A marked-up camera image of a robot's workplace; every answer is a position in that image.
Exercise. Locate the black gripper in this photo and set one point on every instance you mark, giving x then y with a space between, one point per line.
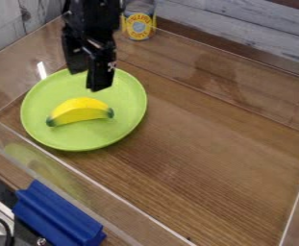
91 21

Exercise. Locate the yellow toy banana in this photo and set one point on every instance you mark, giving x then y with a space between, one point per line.
79 109

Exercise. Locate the green plastic plate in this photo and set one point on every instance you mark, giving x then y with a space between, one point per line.
125 96

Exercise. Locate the yellow labelled tin can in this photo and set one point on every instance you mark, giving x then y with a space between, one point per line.
138 19

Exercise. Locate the blue plastic clamp block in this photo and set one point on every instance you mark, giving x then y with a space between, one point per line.
55 219

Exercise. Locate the clear acrylic enclosure wall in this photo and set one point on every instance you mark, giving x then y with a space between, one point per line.
129 226

